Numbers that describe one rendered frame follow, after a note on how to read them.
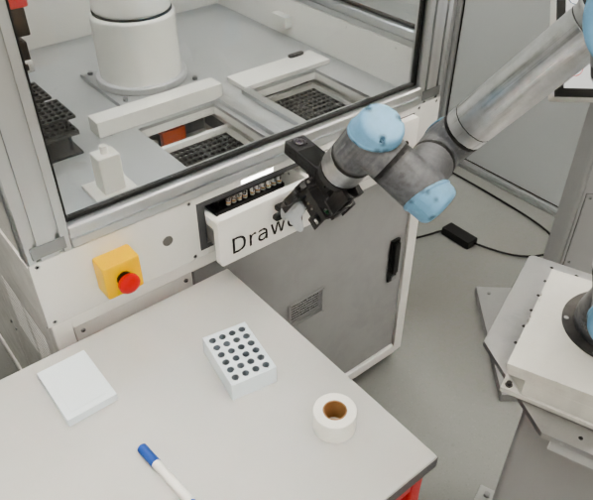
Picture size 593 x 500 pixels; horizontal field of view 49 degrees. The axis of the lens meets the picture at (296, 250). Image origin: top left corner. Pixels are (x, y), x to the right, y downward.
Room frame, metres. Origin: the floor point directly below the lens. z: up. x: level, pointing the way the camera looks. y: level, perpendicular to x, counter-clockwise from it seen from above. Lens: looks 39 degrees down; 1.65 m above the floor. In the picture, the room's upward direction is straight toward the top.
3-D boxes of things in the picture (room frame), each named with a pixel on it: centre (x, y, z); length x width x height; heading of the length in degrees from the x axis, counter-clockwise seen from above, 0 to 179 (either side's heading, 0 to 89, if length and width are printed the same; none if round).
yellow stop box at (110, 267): (0.89, 0.32, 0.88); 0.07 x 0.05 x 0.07; 129
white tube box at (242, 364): (0.77, 0.10, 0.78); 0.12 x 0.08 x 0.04; 29
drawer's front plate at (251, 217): (1.07, 0.04, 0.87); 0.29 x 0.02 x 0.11; 129
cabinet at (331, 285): (1.52, 0.34, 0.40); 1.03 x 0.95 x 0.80; 129
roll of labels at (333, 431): (0.65, -0.06, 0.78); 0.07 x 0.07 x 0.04
